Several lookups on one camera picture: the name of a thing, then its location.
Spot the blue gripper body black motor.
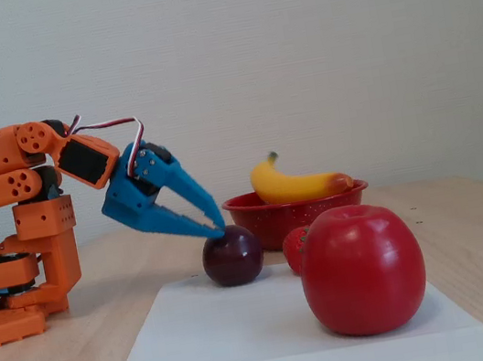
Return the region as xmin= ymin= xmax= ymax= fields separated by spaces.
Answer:
xmin=91 ymin=135 xmax=185 ymax=240

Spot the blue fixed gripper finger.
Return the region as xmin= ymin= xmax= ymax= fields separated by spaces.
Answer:
xmin=151 ymin=192 xmax=228 ymax=250

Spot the blue pivoting gripper finger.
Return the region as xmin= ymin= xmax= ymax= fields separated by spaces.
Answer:
xmin=131 ymin=137 xmax=228 ymax=244

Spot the yellow plastic banana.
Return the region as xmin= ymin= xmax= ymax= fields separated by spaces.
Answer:
xmin=246 ymin=138 xmax=357 ymax=210

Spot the red speckled enamel bowl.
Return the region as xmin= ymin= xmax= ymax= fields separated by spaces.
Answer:
xmin=220 ymin=173 xmax=378 ymax=260

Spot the dark purple plastic plum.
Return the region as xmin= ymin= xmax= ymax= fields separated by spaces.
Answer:
xmin=197 ymin=219 xmax=269 ymax=292

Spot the red plastic strawberry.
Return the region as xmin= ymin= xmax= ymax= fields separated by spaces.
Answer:
xmin=279 ymin=225 xmax=318 ymax=279

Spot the white paper sheet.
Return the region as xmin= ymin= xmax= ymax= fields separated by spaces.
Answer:
xmin=75 ymin=228 xmax=483 ymax=361

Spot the red plastic apple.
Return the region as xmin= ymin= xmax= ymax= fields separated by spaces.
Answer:
xmin=290 ymin=194 xmax=435 ymax=346

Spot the red white black servo cable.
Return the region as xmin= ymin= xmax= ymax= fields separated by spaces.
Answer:
xmin=67 ymin=103 xmax=154 ymax=186

